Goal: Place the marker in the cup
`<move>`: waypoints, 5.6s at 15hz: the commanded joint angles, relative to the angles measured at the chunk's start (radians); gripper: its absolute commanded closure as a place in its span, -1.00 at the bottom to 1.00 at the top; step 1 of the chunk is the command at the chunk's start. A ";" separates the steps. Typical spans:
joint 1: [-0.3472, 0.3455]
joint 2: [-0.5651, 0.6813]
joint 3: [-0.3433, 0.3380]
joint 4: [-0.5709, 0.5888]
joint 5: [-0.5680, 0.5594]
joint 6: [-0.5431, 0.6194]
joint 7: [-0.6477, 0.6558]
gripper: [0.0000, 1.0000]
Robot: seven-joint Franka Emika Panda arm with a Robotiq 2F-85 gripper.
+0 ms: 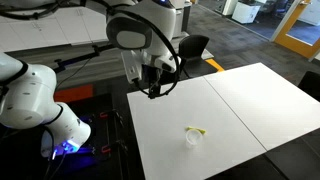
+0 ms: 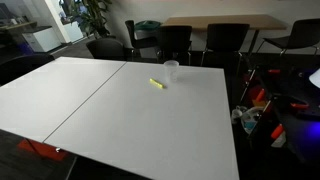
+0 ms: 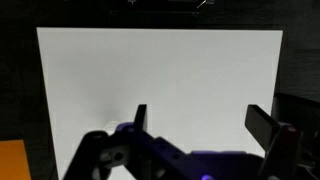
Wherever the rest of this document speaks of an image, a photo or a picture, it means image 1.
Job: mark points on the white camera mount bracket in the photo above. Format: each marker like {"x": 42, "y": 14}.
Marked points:
{"x": 133, "y": 65}

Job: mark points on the black chair at right edge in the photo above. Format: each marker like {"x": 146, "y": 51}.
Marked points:
{"x": 310, "y": 84}

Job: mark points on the orange door frame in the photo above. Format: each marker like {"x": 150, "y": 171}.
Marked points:
{"x": 283, "y": 38}

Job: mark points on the white cabinet on wheels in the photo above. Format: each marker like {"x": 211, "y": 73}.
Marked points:
{"x": 245, "y": 13}

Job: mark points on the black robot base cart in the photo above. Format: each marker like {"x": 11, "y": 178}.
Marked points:
{"x": 100, "y": 158}

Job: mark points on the clear plastic cup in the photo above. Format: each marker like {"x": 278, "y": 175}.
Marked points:
{"x": 193, "y": 138}

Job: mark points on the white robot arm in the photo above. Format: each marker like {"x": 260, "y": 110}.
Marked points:
{"x": 141, "y": 30}

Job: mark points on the yellow marker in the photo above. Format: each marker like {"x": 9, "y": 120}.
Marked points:
{"x": 202, "y": 131}

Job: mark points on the red mat on floor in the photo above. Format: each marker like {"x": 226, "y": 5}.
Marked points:
{"x": 74, "y": 94}

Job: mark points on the black chair near table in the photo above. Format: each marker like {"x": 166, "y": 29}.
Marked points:
{"x": 190, "y": 52}

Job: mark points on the stainless steel refrigerator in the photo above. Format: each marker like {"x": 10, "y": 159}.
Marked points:
{"x": 182, "y": 8}

